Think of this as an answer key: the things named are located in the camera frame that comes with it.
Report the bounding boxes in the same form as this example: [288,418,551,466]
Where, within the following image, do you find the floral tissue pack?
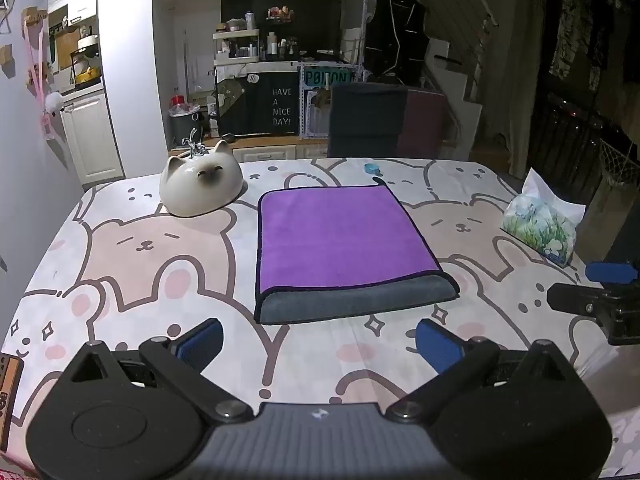
[500,168,587,267]

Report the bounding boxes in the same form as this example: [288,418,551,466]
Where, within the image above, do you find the black hanging jacket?
[362,0,432,86]

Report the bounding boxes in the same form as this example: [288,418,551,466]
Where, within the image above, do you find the chrome faucet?
[181,127,210,159]

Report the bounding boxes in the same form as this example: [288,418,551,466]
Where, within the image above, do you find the grey trash can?
[169,104,205,147]

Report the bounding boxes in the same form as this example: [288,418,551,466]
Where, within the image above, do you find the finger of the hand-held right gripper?
[585,261,640,285]
[546,283,640,346]

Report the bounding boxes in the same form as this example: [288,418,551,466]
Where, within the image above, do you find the purple and grey towel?
[253,185,461,326]

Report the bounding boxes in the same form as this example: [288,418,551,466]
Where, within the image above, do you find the white lower cabinet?
[60,91,125,186]

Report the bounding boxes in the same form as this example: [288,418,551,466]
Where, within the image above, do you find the teal sign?
[304,70,350,87]

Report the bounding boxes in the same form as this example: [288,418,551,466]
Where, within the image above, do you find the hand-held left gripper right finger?
[384,318,581,422]

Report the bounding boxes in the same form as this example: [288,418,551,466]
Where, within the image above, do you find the pink ribbon plush toy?
[21,7,66,142]

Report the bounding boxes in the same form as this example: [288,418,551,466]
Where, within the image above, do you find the maroon cloth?
[397,87,448,158]

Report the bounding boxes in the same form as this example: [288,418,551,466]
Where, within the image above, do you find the bear printed tablecloth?
[0,157,640,480]

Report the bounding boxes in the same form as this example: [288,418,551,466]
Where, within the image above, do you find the glass kettle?
[70,49,103,87]

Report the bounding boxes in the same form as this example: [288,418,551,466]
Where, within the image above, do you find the wooden box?
[0,352,24,453]

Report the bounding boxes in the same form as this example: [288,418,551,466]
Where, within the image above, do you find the black lettered curtain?
[215,71,301,137]

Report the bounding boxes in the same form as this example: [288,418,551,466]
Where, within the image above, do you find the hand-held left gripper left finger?
[64,317,254,422]

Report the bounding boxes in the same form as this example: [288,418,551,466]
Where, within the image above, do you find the dark chair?
[327,83,408,159]

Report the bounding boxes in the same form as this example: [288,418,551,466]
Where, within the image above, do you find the staircase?
[422,15,506,153]

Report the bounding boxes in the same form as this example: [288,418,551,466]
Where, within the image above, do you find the white cat-shaped ceramic bowl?
[159,139,245,218]

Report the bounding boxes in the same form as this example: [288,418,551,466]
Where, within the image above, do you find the white storage rack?
[212,29,262,65]

